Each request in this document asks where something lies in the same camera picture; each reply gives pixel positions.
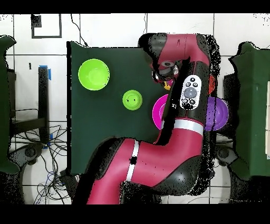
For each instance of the small lime green bowl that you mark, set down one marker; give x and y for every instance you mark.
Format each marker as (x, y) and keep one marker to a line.
(132, 100)

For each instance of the red plastic bowl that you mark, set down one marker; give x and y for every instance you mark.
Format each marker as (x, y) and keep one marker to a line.
(212, 83)

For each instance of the dark green tablecloth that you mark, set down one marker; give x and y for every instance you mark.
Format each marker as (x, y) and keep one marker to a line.
(105, 126)

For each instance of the black square floor frame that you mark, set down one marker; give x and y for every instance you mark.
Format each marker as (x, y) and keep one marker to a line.
(46, 37)

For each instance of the yellow plastic cup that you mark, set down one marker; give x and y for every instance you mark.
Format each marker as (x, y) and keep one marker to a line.
(167, 86)

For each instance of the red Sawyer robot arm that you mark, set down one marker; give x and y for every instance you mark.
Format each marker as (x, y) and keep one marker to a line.
(168, 156)

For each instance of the white sheet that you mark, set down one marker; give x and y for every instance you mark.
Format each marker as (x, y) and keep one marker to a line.
(267, 118)

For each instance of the black metal stand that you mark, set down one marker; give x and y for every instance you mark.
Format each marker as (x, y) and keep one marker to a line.
(43, 95)

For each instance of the grey pedestal foot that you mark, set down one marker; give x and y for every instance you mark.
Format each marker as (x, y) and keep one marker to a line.
(226, 155)
(29, 152)

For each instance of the blue tape strip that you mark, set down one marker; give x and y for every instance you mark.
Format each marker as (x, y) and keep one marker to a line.
(49, 75)

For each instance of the magenta plastic bowl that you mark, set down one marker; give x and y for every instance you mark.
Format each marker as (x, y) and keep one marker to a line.
(158, 112)

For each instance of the large lime green bowl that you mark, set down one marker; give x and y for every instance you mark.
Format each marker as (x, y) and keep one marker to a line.
(93, 74)

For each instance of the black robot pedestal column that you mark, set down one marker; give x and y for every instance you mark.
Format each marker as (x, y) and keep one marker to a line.
(143, 197)

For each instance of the black floor box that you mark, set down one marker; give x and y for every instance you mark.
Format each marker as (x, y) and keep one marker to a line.
(68, 181)

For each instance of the purple plastic bowl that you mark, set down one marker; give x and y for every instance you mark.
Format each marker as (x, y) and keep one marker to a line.
(220, 114)

